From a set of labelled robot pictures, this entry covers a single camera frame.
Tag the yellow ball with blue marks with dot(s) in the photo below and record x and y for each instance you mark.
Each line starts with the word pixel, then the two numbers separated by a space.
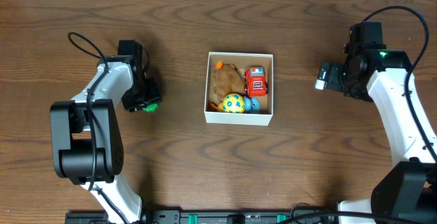
pixel 233 103

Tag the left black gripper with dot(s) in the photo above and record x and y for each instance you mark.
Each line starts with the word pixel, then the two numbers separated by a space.
pixel 144 98

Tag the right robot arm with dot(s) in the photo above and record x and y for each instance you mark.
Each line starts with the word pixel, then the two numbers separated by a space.
pixel 376 74

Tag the green ridged round toy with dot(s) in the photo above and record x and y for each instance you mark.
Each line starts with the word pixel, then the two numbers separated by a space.
pixel 150 108

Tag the brown plush toy with orange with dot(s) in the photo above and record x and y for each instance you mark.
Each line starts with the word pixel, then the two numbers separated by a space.
pixel 228 81

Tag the orange blue toy duck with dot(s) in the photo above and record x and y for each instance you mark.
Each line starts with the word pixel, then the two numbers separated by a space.
pixel 252 105

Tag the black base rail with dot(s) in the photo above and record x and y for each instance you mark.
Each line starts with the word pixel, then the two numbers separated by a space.
pixel 182 217

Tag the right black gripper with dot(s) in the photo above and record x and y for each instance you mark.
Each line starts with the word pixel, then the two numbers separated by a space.
pixel 333 82

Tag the red toy fire truck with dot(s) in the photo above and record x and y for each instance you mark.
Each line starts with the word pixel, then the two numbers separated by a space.
pixel 256 83

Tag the white cardboard box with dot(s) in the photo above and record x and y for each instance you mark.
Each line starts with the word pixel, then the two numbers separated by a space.
pixel 241 61

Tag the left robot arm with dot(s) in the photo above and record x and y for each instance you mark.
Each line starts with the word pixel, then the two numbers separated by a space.
pixel 86 141

